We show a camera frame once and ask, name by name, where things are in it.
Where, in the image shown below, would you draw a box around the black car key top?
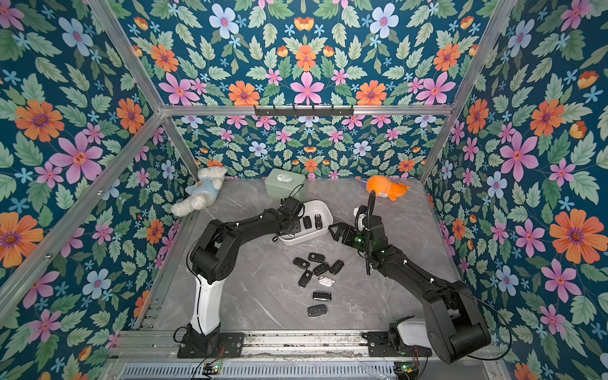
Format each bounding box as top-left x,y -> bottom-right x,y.
302,216 -> 312,230

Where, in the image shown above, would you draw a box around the white storage box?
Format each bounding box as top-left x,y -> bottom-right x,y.
279,200 -> 334,246

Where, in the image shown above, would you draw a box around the black slim car key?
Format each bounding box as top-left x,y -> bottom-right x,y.
314,214 -> 323,230

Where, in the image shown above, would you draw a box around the black VW car key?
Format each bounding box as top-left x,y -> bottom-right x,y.
298,270 -> 313,288

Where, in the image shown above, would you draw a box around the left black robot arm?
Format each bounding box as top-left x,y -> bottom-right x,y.
186,207 -> 301,354

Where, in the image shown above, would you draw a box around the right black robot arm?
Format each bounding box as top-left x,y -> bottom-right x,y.
329,215 -> 491,364

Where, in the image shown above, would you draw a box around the green tissue box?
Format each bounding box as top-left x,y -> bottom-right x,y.
264,169 -> 308,203

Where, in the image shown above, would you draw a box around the black car key middle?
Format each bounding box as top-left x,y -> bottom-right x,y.
308,253 -> 326,263

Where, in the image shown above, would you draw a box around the black car key right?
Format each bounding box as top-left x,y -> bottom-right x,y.
329,260 -> 345,275

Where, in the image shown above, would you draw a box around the white car key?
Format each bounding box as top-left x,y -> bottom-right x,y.
318,275 -> 335,288

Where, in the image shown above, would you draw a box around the black car key lower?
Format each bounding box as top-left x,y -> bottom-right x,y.
313,291 -> 332,302

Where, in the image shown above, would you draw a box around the black car key bottom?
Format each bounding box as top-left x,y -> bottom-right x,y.
307,304 -> 328,318

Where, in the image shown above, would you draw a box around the orange plush toy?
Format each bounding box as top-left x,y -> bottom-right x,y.
366,175 -> 411,201

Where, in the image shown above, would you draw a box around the white teddy bear plush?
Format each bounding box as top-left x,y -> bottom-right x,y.
170,166 -> 227,217

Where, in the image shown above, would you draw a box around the white perforated vent strip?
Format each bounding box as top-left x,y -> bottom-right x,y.
120,361 -> 397,379

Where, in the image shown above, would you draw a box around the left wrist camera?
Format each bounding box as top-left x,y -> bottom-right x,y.
280,196 -> 304,218

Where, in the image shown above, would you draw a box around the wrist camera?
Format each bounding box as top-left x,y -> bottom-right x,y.
280,196 -> 304,218
355,205 -> 374,232

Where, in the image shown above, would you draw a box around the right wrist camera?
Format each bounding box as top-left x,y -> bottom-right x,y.
355,205 -> 374,232

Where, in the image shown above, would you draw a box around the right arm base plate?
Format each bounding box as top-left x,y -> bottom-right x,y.
361,330 -> 432,357

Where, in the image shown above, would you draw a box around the black hook rail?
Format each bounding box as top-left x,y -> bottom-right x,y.
253,105 -> 355,118

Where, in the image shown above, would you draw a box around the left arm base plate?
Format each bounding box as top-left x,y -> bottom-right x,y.
177,331 -> 245,359

